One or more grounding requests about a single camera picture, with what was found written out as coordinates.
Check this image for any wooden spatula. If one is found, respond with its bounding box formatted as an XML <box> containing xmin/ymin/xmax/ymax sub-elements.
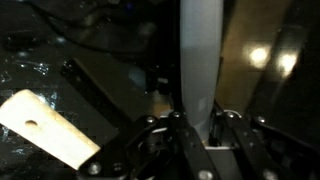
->
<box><xmin>0</xmin><ymin>89</ymin><xmax>100</xmax><ymax>170</ymax></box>

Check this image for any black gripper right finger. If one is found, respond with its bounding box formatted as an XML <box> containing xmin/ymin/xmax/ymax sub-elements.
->
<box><xmin>223</xmin><ymin>110</ymin><xmax>320</xmax><ymax>180</ymax></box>

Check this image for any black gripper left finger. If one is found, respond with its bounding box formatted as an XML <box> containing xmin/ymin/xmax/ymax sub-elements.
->
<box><xmin>78</xmin><ymin>116</ymin><xmax>159</xmax><ymax>180</ymax></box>

